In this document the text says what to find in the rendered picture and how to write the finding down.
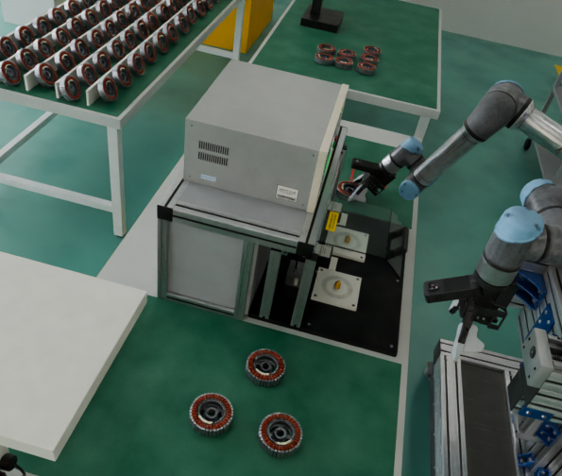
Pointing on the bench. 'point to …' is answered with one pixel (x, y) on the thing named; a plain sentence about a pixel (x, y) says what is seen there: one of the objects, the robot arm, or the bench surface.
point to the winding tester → (263, 134)
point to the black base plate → (376, 275)
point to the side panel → (203, 268)
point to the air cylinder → (294, 273)
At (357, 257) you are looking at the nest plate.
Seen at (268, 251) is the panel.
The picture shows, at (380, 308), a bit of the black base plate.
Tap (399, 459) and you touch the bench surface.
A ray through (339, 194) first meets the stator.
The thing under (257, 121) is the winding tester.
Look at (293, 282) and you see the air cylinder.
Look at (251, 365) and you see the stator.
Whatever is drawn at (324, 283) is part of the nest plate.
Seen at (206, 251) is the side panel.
